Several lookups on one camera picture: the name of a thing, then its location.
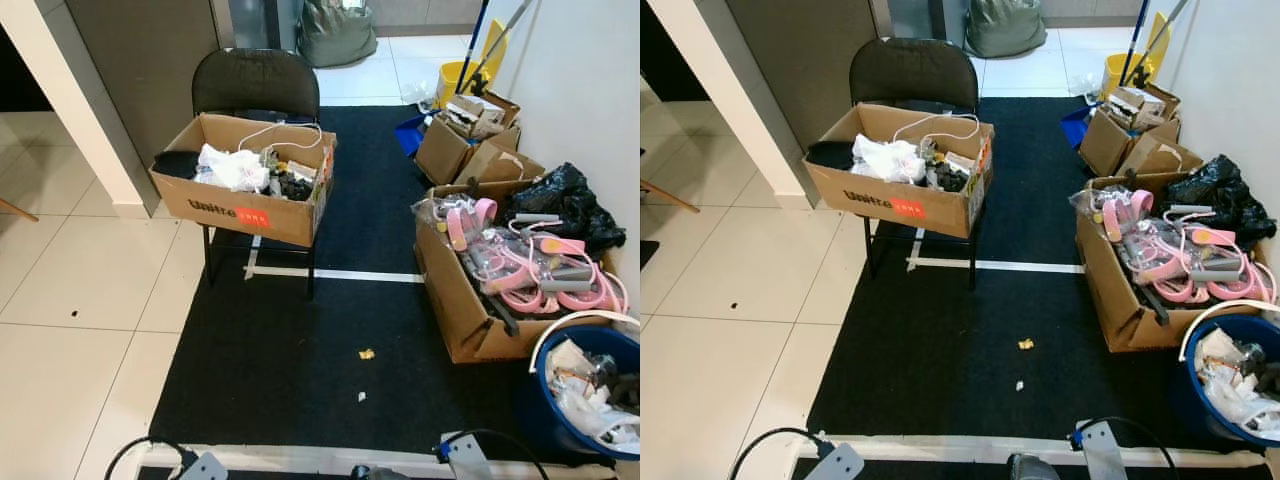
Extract white tape line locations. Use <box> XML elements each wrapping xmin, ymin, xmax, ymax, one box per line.
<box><xmin>905</xmin><ymin>228</ymin><xmax>1087</xmax><ymax>275</ymax></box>
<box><xmin>245</xmin><ymin>235</ymin><xmax>427</xmax><ymax>285</ymax></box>

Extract yellow mop bucket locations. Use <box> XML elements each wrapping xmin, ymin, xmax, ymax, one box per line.
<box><xmin>439</xmin><ymin>20</ymin><xmax>512</xmax><ymax>107</ymax></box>
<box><xmin>1102</xmin><ymin>11</ymin><xmax>1172</xmax><ymax>97</ymax></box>

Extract grey mop pole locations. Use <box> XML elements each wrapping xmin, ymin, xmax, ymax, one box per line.
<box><xmin>470</xmin><ymin>0</ymin><xmax>537</xmax><ymax>92</ymax></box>
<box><xmin>1135</xmin><ymin>0</ymin><xmax>1192</xmax><ymax>82</ymax></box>

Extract pink plastic handle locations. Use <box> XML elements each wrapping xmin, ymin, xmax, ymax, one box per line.
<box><xmin>446</xmin><ymin>198</ymin><xmax>499</xmax><ymax>252</ymax></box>
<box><xmin>530</xmin><ymin>234</ymin><xmax>587</xmax><ymax>257</ymax></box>
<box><xmin>1150</xmin><ymin>244</ymin><xmax>1280</xmax><ymax>307</ymax></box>
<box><xmin>490</xmin><ymin>250</ymin><xmax>630</xmax><ymax>317</ymax></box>
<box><xmin>1095</xmin><ymin>190</ymin><xmax>1155</xmax><ymax>245</ymax></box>
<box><xmin>1185</xmin><ymin>225</ymin><xmax>1242</xmax><ymax>247</ymax></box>

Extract black folding chair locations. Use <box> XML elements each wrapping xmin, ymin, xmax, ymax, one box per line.
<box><xmin>190</xmin><ymin>47</ymin><xmax>323</xmax><ymax>301</ymax></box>
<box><xmin>848</xmin><ymin>38</ymin><xmax>987</xmax><ymax>292</ymax></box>

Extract white crumpled trash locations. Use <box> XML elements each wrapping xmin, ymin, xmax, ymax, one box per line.
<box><xmin>1195</xmin><ymin>329</ymin><xmax>1280</xmax><ymax>437</ymax></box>
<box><xmin>547</xmin><ymin>339</ymin><xmax>641</xmax><ymax>452</ymax></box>

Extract large cardboard box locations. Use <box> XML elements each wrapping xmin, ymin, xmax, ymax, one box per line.
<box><xmin>1074</xmin><ymin>173</ymin><xmax>1280</xmax><ymax>354</ymax></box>
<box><xmin>414</xmin><ymin>180</ymin><xmax>627</xmax><ymax>365</ymax></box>

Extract black foam sheet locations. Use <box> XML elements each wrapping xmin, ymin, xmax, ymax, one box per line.
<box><xmin>154</xmin><ymin>150</ymin><xmax>202</xmax><ymax>182</ymax></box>
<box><xmin>807</xmin><ymin>142</ymin><xmax>857</xmax><ymax>172</ymax></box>

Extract blue dustpan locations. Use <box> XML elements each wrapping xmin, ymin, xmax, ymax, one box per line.
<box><xmin>1059</xmin><ymin>102</ymin><xmax>1097</xmax><ymax>150</ymax></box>
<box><xmin>394</xmin><ymin>111</ymin><xmax>432</xmax><ymax>159</ymax></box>

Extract black cable bundle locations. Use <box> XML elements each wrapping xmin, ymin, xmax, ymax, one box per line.
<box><xmin>264</xmin><ymin>168</ymin><xmax>317</xmax><ymax>202</ymax></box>
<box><xmin>925</xmin><ymin>160</ymin><xmax>977</xmax><ymax>192</ymax></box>

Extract white tape strip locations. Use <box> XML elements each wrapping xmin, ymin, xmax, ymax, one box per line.
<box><xmin>140</xmin><ymin>444</ymin><xmax>617</xmax><ymax>477</ymax></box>
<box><xmin>795</xmin><ymin>434</ymin><xmax>1271</xmax><ymax>470</ymax></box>

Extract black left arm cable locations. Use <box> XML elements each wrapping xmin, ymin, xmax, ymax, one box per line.
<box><xmin>727</xmin><ymin>427</ymin><xmax>831</xmax><ymax>480</ymax></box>
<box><xmin>104</xmin><ymin>436</ymin><xmax>201</xmax><ymax>480</ymax></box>

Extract white bin handle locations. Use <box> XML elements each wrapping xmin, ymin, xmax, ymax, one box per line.
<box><xmin>527</xmin><ymin>309</ymin><xmax>641</xmax><ymax>377</ymax></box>
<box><xmin>1179</xmin><ymin>299</ymin><xmax>1280</xmax><ymax>364</ymax></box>

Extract blue mop pole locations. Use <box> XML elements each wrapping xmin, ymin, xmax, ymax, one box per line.
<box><xmin>1119</xmin><ymin>0</ymin><xmax>1152</xmax><ymax>87</ymax></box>
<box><xmin>455</xmin><ymin>0</ymin><xmax>492</xmax><ymax>97</ymax></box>

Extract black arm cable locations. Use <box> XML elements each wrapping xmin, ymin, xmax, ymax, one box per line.
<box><xmin>727</xmin><ymin>427</ymin><xmax>831</xmax><ymax>480</ymax></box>
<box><xmin>442</xmin><ymin>429</ymin><xmax>552</xmax><ymax>480</ymax></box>
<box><xmin>104</xmin><ymin>436</ymin><xmax>201</xmax><ymax>480</ymax></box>
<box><xmin>1074</xmin><ymin>414</ymin><xmax>1182</xmax><ymax>480</ymax></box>

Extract black floor mat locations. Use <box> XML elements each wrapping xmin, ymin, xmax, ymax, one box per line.
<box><xmin>148</xmin><ymin>105</ymin><xmax>641</xmax><ymax>467</ymax></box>
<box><xmin>805</xmin><ymin>97</ymin><xmax>1280</xmax><ymax>453</ymax></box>

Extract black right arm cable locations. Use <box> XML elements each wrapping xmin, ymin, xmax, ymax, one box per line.
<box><xmin>1074</xmin><ymin>414</ymin><xmax>1182</xmax><ymax>480</ymax></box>
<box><xmin>442</xmin><ymin>429</ymin><xmax>552</xmax><ymax>480</ymax></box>

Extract blue rubbish bin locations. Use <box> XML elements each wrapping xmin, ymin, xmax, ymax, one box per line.
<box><xmin>1183</xmin><ymin>312</ymin><xmax>1280</xmax><ymax>447</ymax></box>
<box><xmin>520</xmin><ymin>323</ymin><xmax>641</xmax><ymax>462</ymax></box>

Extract small cardboard box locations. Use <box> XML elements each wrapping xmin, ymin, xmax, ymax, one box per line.
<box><xmin>1124</xmin><ymin>129</ymin><xmax>1205</xmax><ymax>179</ymax></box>
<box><xmin>464</xmin><ymin>139</ymin><xmax>547</xmax><ymax>187</ymax></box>
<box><xmin>414</xmin><ymin>117</ymin><xmax>477</xmax><ymax>187</ymax></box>
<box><xmin>440</xmin><ymin>91</ymin><xmax>522</xmax><ymax>142</ymax></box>
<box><xmin>1107</xmin><ymin>84</ymin><xmax>1182</xmax><ymax>132</ymax></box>
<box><xmin>1077</xmin><ymin>107</ymin><xmax>1137</xmax><ymax>179</ymax></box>

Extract green bag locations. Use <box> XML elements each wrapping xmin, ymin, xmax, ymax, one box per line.
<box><xmin>963</xmin><ymin>0</ymin><xmax>1049</xmax><ymax>60</ymax></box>
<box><xmin>298</xmin><ymin>0</ymin><xmax>380</xmax><ymax>70</ymax></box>

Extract printed cardboard box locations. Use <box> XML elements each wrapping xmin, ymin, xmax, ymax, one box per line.
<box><xmin>803</xmin><ymin>103</ymin><xmax>996</xmax><ymax>240</ymax></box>
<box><xmin>150</xmin><ymin>112</ymin><xmax>338</xmax><ymax>248</ymax></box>

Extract white cable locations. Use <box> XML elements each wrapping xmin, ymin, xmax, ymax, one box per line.
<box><xmin>893</xmin><ymin>112</ymin><xmax>982</xmax><ymax>142</ymax></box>
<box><xmin>237</xmin><ymin>121</ymin><xmax>325</xmax><ymax>152</ymax></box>

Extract black garbage bag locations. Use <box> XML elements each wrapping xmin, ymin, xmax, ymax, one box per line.
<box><xmin>500</xmin><ymin>162</ymin><xmax>628</xmax><ymax>257</ymax></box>
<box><xmin>1165</xmin><ymin>154</ymin><xmax>1280</xmax><ymax>242</ymax></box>

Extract white plastic bag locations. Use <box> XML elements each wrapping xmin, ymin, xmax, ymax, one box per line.
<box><xmin>195</xmin><ymin>143</ymin><xmax>272</xmax><ymax>194</ymax></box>
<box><xmin>852</xmin><ymin>135</ymin><xmax>927</xmax><ymax>185</ymax></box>

